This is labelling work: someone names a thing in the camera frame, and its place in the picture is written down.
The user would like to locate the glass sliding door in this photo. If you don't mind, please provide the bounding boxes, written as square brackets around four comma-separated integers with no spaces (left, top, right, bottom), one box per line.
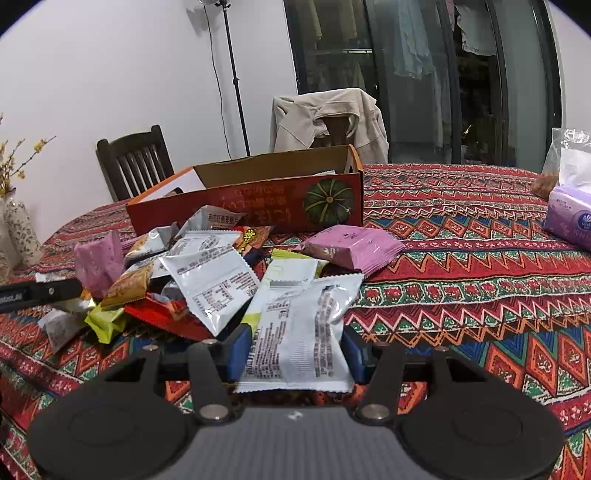
[283,0,567,165]

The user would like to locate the yellow flower branches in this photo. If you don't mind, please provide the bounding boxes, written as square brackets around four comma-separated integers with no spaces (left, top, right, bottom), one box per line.
[0,113,57,197]

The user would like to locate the orange and silver snack packet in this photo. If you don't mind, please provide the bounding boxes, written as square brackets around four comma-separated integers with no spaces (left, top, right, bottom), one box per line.
[124,223,181,268]

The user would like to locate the yellow-green snack packet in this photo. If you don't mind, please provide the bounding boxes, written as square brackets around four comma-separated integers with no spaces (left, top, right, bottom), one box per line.
[84,305,129,344]

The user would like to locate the brown snack bag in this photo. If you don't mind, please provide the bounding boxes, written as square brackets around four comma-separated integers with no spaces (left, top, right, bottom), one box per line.
[530,174,562,200]

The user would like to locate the large purple snack packet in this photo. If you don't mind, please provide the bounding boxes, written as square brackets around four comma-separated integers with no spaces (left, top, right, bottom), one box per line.
[293,224,406,278]

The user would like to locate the orange and yellow snack packet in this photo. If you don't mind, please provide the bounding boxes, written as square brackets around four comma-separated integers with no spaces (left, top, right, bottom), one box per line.
[233,225,275,266]

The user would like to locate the dark wooden chair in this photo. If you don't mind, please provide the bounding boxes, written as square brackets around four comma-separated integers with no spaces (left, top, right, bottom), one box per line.
[95,124,176,202]

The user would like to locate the white hanging garment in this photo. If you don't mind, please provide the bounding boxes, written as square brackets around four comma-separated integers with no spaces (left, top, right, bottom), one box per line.
[455,2,498,56]

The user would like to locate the beige jacket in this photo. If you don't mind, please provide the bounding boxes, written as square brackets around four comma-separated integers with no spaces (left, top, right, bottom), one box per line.
[270,88,390,164]

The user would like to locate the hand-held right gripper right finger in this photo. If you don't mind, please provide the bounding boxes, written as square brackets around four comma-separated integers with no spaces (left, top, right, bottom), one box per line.
[341,324,491,426]

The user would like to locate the silver white snack packet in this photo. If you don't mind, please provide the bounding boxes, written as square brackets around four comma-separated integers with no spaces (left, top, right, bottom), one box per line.
[173,231,243,259]
[178,205,247,234]

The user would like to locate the small pink snack packet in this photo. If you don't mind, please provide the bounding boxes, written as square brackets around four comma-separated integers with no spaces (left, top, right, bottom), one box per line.
[74,230,125,298]

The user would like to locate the black cable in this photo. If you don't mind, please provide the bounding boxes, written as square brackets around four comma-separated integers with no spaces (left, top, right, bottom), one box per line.
[203,11,250,156]

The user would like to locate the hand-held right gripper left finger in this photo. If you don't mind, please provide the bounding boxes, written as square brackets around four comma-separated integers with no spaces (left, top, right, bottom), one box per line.
[95,323,254,426]

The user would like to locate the orange pumpkin print cardboard box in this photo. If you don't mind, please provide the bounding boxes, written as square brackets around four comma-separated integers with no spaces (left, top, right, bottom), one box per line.
[126,144,365,237]

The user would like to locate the purple tissue pack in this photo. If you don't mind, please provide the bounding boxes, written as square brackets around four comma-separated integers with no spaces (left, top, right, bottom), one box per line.
[542,185,591,253]

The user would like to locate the red snack packet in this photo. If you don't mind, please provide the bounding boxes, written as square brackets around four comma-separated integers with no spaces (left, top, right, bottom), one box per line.
[124,295,213,341]

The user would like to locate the brown wooden chair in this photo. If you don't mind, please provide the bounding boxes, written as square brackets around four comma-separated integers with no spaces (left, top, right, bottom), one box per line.
[318,115,360,149]

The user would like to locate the white plastic bag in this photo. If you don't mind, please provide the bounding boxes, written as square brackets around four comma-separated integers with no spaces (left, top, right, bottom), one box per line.
[540,127,591,195]

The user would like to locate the light blue hanging garment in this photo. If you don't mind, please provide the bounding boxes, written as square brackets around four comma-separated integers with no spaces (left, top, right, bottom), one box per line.
[392,0,437,79]

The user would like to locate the patterned white vase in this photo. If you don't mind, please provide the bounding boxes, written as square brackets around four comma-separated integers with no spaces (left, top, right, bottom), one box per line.
[2,187,45,268]

